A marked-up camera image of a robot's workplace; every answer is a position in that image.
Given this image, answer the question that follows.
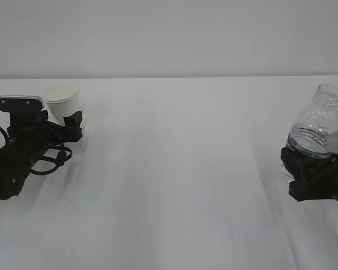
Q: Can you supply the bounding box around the clear plastic water bottle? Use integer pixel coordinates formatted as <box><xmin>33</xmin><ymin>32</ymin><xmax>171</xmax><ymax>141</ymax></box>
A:
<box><xmin>284</xmin><ymin>83</ymin><xmax>338</xmax><ymax>159</ymax></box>

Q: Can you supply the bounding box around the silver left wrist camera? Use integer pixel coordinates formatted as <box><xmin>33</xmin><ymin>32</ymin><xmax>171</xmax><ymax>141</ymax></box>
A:
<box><xmin>0</xmin><ymin>96</ymin><xmax>44</xmax><ymax>115</ymax></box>

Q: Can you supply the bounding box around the white paper cup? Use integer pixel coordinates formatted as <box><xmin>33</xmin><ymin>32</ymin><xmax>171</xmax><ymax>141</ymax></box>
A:
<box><xmin>43</xmin><ymin>84</ymin><xmax>80</xmax><ymax>125</ymax></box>

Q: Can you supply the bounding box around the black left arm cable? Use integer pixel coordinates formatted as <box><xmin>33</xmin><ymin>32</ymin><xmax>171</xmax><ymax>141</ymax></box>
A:
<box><xmin>0</xmin><ymin>123</ymin><xmax>73</xmax><ymax>175</ymax></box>

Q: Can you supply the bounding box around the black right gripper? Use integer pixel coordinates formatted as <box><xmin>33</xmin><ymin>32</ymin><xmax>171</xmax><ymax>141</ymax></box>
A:
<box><xmin>281</xmin><ymin>147</ymin><xmax>338</xmax><ymax>202</ymax></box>

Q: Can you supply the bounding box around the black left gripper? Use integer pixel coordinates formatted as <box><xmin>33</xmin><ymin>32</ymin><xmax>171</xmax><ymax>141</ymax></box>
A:
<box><xmin>0</xmin><ymin>111</ymin><xmax>83</xmax><ymax>200</ymax></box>

